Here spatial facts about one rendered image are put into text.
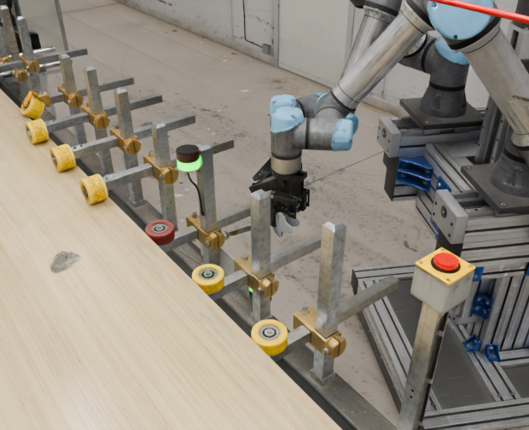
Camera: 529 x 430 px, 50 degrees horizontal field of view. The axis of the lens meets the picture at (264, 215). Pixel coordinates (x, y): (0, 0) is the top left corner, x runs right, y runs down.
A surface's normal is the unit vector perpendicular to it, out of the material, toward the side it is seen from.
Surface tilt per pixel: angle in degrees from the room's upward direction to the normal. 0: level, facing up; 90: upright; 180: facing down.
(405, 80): 90
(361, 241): 0
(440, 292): 90
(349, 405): 0
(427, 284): 90
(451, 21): 84
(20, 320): 0
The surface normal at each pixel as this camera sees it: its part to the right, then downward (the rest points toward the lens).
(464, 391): 0.00, -0.83
